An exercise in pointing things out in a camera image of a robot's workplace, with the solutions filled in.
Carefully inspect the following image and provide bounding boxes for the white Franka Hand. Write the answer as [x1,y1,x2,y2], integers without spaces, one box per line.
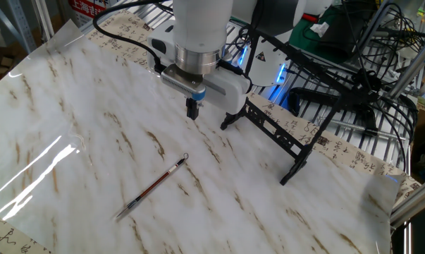
[185,66,252,121]

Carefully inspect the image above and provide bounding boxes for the brown calligraphy brush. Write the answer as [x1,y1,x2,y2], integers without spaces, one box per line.
[113,152,190,222]

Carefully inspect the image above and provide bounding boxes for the black wooden pen rack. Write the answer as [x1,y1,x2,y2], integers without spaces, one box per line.
[219,26,384,187]

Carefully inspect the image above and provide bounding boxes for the glossy marble pattern sheet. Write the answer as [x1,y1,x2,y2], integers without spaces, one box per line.
[0,19,402,254]

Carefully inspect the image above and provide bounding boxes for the green mat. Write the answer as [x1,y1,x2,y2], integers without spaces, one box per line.
[289,5,343,63]

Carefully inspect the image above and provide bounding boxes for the cardboard box red print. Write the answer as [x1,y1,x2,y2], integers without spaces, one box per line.
[68,0,109,28]

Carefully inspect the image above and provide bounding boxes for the crumpled white paper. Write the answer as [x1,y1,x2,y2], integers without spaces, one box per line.
[309,21,331,38]

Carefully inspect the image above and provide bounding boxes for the black bag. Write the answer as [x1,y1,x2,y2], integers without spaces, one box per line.
[317,6,367,65]

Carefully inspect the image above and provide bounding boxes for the grey steel shelf upright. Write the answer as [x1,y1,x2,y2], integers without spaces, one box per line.
[0,0,37,54]

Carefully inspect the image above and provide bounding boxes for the brown cardboard scraps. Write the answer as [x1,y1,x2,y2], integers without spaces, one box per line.
[0,49,18,87]

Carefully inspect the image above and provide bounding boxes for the thin metal rod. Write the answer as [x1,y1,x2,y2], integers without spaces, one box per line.
[323,118,407,141]

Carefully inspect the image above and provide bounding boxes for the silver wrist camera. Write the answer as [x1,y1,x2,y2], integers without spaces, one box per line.
[161,64,207,102]

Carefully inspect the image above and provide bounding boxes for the black padded strap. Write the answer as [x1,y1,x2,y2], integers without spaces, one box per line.
[288,87,379,134]

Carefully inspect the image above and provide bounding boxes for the white metal post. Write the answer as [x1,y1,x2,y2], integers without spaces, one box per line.
[33,0,55,40]

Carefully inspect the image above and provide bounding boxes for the tangled black cables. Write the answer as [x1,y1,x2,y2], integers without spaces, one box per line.
[338,0,425,170]

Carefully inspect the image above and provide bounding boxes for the aluminium frame post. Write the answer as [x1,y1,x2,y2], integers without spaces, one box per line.
[390,181,425,229]
[388,33,425,100]

